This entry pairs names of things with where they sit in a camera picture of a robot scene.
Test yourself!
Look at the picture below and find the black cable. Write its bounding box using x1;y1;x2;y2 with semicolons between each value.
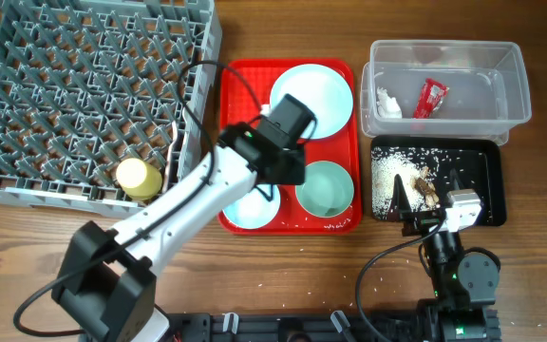
12;60;265;338
354;222;445;342

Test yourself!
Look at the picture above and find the green bowl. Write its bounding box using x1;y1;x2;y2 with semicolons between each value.
295;161;354;219

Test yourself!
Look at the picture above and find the clear plastic bin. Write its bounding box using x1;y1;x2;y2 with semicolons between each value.
360;40;532;145

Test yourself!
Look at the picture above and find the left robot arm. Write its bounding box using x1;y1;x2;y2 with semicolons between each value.
51;95;317;341

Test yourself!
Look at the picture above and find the large light blue plate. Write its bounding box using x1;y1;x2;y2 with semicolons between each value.
270;64;353;140

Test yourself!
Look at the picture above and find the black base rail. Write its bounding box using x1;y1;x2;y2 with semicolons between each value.
159;311;500;342

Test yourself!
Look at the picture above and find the yellow plastic cup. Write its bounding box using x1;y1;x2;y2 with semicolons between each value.
115;158;162;200

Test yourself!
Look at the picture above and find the left black cable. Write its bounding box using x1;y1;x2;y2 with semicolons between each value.
12;60;265;338

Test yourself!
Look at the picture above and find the food scraps and rice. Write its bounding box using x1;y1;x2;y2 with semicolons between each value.
371;146;467;220

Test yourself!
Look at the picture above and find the red sauce packet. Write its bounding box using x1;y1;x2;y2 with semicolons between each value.
413;78;450;119

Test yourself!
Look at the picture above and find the right black cable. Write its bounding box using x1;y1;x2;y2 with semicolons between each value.
354;222;445;342

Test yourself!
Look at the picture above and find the white plastic spoon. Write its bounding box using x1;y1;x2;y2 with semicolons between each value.
260;104;272;117

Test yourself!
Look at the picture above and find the white plastic fork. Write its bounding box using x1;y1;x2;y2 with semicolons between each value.
161;121;180;193

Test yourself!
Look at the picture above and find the grey dishwasher rack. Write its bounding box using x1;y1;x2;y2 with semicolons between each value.
0;0;222;218

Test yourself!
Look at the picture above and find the black waste tray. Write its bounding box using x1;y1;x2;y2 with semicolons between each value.
370;136;507;226

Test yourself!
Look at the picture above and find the red plastic tray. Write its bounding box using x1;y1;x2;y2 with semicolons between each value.
217;59;363;236

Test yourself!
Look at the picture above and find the light blue saucer bowl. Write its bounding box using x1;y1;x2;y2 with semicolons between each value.
222;184;281;230

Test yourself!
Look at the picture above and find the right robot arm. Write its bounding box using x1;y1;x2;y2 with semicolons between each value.
388;175;501;342

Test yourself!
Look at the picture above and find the white napkin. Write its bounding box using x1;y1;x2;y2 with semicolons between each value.
376;87;403;119

